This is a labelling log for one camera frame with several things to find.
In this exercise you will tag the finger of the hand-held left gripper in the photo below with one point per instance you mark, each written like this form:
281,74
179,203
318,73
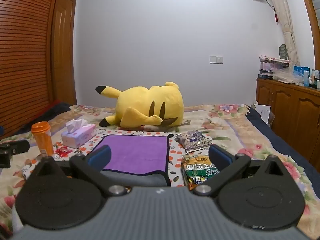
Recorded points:
17,146

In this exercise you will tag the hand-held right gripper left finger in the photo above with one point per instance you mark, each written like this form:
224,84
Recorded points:
99,156

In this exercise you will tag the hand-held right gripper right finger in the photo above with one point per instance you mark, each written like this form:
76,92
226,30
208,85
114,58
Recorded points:
220,158

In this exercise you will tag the purple towel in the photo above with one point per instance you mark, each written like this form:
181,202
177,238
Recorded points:
136,152

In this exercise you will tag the grey towel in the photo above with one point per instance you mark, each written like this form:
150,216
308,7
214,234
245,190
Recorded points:
140,179

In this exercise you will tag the green snack packet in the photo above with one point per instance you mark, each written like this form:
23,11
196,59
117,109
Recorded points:
197,170

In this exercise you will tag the orange plastic bottle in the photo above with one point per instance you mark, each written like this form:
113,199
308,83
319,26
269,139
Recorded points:
43,140

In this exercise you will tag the tissue box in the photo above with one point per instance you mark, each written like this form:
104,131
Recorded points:
78,135

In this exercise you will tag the purple snack packet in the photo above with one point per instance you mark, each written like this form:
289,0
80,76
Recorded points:
193,140

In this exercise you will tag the small red packet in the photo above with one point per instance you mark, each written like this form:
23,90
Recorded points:
63,152

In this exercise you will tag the orange dotted white cloth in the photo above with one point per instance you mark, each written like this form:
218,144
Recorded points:
175,155

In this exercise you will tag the dark rumpled cloth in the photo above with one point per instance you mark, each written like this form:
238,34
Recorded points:
53,110

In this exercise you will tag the white paper box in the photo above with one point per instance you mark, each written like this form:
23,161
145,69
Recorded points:
262,112

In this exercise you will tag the dark blue blanket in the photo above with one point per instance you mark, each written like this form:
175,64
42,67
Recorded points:
280,140

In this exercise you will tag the yellow plush toy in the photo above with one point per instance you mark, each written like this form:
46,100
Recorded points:
147,107

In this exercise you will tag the wooden cabinet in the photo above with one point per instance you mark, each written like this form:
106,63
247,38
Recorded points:
290,115

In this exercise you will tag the slatted wooden wardrobe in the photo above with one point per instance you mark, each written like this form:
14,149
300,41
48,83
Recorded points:
23,55

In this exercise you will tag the wooden door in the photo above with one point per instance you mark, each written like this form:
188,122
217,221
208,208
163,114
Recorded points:
63,55

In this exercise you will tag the clear plastic bag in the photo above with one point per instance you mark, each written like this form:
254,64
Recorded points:
286,75

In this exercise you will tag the pink printed package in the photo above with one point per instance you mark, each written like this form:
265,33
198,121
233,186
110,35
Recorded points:
272,63

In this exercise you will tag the blue and white box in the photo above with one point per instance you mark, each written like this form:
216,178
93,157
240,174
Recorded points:
301,75

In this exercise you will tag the grey hand fan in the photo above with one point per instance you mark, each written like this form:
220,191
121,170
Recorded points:
283,51

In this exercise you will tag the red hanging ornament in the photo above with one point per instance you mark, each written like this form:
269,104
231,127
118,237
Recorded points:
276,15

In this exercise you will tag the cream curtain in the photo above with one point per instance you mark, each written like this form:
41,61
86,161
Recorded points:
285,17

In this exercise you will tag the white wall switch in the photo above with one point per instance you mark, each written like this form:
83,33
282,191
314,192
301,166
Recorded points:
216,59

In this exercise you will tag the wooden window frame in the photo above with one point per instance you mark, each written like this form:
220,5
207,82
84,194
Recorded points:
311,17

